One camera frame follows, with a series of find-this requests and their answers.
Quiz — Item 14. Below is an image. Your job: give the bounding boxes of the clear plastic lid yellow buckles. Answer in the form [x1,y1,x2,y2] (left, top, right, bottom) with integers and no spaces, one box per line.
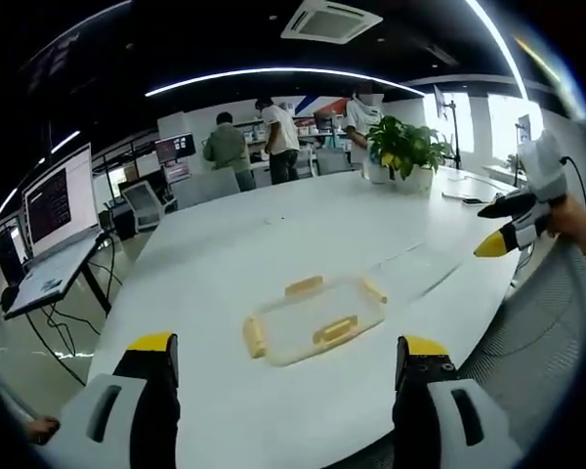
[241,274,390,368]

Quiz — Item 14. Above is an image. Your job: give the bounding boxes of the laptop on stand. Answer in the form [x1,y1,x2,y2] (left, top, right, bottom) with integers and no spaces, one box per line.
[21,142,102,261]

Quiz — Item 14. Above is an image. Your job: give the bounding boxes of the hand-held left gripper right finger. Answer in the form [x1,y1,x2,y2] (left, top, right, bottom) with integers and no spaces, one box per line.
[392,334,524,469]

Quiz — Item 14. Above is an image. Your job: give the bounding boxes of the ceiling air conditioner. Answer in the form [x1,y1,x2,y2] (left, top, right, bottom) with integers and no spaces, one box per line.
[279,0,385,46]

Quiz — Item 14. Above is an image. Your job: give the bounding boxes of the black desk cables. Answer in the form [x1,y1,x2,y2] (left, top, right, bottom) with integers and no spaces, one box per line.
[26,238,124,358]

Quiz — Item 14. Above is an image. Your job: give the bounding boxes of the tilted standing desk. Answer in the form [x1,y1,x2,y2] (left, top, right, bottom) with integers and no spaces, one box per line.
[2,233,114,323]

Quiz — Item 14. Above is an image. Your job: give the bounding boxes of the green potted plant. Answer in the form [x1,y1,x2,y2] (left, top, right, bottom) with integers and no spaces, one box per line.
[361,114,454,194]

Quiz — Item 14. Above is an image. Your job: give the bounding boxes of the small dark monitor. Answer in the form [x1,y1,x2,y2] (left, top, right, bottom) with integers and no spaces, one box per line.
[154,133,197,165]

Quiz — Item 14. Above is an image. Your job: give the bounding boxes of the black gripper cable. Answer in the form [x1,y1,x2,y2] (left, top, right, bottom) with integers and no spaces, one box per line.
[558,154,586,212]

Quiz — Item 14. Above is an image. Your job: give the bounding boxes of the black computer tower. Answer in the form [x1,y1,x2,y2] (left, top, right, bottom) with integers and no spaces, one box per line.
[0,223,29,286]

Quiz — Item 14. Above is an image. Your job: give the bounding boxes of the ceiling light strip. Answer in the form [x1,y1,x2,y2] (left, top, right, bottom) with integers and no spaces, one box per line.
[462,0,534,102]
[143,66,427,98]

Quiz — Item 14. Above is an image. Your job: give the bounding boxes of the grey mesh office chair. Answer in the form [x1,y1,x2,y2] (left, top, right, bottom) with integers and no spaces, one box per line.
[454,237,586,444]

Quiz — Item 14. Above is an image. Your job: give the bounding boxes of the person's left hand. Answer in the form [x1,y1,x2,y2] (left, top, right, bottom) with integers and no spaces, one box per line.
[25,416,61,446]

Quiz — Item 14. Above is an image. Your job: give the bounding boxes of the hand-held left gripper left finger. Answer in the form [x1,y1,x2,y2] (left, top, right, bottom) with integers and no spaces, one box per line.
[39,332,182,469]

